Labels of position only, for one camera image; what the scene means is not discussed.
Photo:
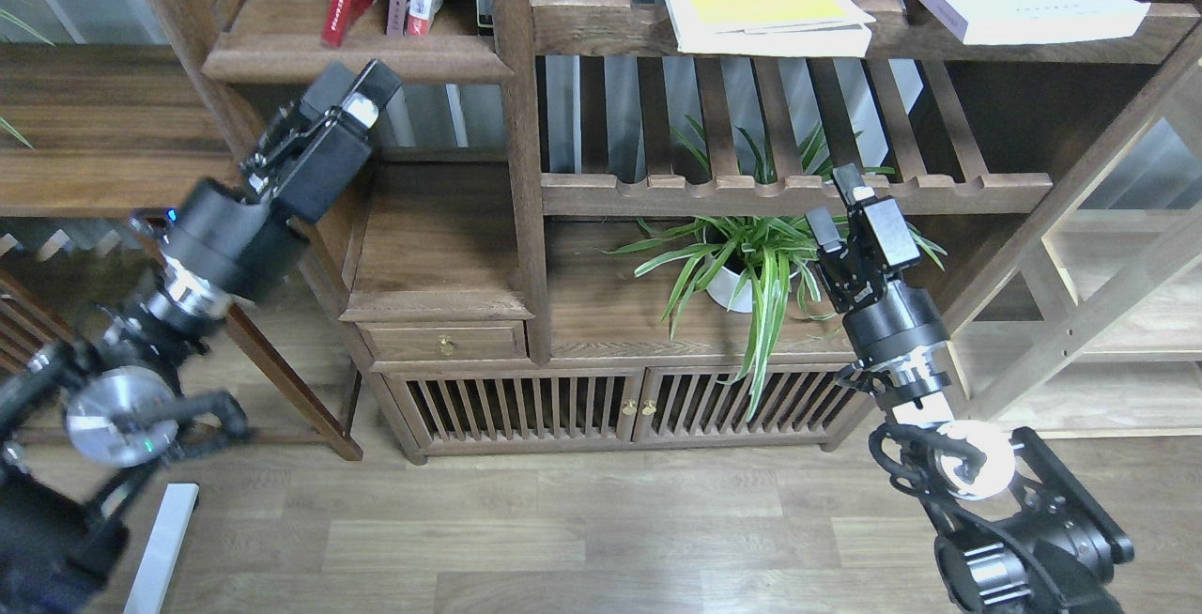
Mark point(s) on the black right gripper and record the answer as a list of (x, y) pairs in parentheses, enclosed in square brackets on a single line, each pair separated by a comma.
[(894, 328)]

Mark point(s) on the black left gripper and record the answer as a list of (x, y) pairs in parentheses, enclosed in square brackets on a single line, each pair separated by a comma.
[(239, 239)]

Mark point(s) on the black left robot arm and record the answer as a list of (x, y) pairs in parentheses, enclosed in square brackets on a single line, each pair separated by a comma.
[(123, 405)]

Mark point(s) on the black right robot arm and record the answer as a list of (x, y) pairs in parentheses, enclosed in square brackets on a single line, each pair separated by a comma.
[(1016, 532)]

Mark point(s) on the spider plant in white pot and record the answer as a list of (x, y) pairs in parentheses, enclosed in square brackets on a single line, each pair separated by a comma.
[(753, 264)]

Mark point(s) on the dark wooden bookshelf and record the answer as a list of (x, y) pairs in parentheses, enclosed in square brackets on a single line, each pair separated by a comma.
[(476, 290)]

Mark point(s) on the dark wooden side table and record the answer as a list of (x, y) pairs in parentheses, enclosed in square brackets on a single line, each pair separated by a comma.
[(117, 128)]

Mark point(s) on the light wooden shelf frame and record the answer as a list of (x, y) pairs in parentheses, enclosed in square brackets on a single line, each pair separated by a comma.
[(1099, 334)]

